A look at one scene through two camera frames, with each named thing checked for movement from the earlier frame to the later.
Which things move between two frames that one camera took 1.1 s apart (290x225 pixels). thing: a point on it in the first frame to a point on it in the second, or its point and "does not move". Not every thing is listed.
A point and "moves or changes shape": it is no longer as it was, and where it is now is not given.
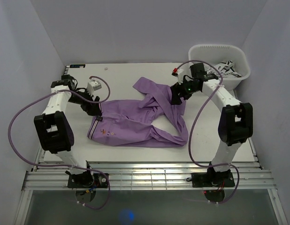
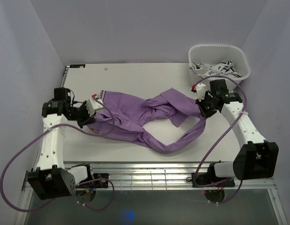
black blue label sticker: [77, 66] does not move
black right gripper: [177, 89] to [206, 114]
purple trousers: [129, 123] moves or changes shape
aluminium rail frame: [51, 176] does not move
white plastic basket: [217, 53] does not move
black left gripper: [93, 108] to [89, 120]
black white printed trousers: [226, 69] does not move
